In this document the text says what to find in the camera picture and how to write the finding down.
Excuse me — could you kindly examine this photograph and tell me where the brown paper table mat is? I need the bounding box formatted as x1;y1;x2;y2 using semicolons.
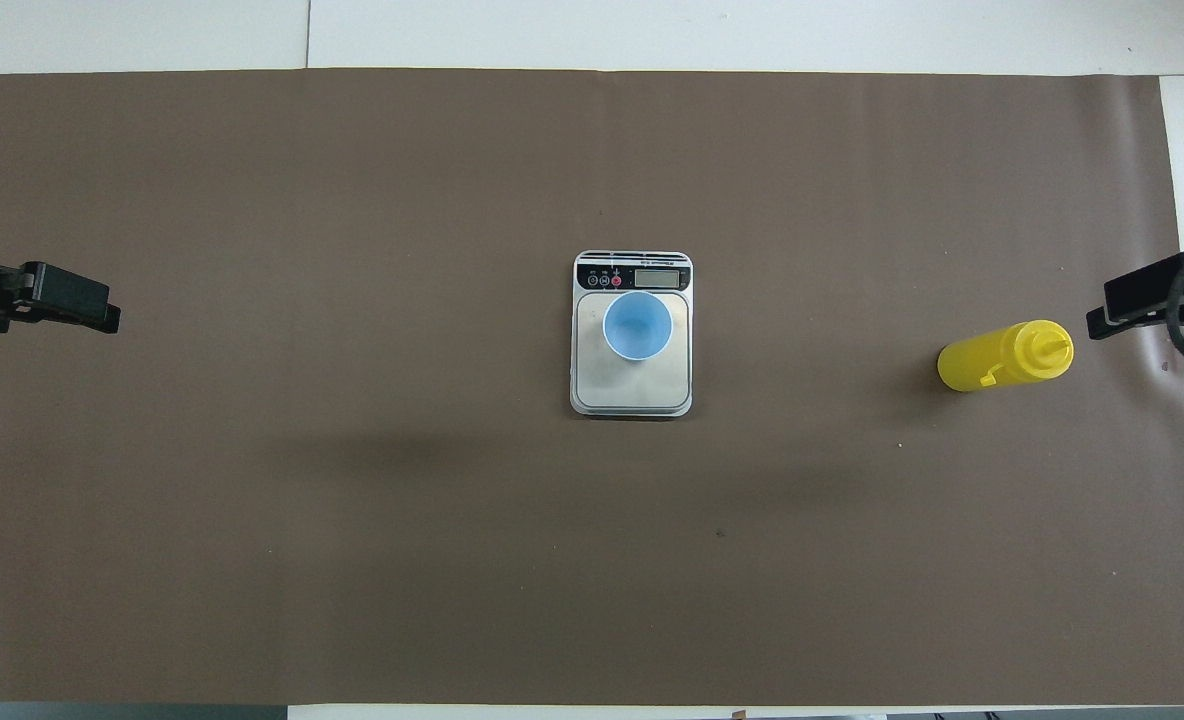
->
0;68;1184;707

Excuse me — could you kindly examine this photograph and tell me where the yellow squeeze bottle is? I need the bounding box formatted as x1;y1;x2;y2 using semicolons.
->
937;319;1075;393

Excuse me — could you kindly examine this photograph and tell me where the silver digital kitchen scale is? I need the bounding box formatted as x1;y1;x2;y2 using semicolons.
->
569;250;695;419

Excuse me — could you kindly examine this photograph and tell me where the light blue plastic cup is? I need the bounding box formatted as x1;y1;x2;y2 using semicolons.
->
602;290;674;363

